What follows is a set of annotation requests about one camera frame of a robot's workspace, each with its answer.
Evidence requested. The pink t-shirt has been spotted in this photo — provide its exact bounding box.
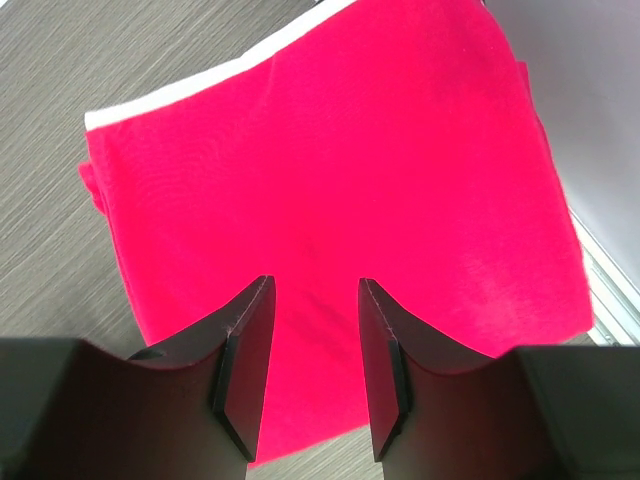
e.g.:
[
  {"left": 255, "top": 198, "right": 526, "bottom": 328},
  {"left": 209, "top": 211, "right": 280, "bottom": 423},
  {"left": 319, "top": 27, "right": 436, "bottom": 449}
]
[{"left": 79, "top": 0, "right": 593, "bottom": 463}]

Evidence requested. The white folded t-shirt on stack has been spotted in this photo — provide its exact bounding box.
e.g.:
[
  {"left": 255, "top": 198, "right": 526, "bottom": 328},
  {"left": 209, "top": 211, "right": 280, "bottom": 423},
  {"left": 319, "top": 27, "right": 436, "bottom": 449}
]
[{"left": 84, "top": 0, "right": 354, "bottom": 132}]

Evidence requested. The right aluminium frame post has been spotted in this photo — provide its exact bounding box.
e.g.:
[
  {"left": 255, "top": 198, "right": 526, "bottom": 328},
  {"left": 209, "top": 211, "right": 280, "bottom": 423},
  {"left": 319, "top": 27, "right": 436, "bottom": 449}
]
[{"left": 570, "top": 209, "right": 639, "bottom": 347}]

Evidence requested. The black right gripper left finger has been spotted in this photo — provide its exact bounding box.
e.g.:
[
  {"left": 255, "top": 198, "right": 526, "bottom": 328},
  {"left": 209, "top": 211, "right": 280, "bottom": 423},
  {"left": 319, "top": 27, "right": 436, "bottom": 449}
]
[{"left": 1, "top": 276, "right": 276, "bottom": 479}]

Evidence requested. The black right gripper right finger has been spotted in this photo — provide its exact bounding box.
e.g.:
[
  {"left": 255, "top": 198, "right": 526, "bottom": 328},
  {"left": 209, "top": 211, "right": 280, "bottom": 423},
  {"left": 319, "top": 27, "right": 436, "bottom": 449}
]
[{"left": 358, "top": 279, "right": 639, "bottom": 479}]

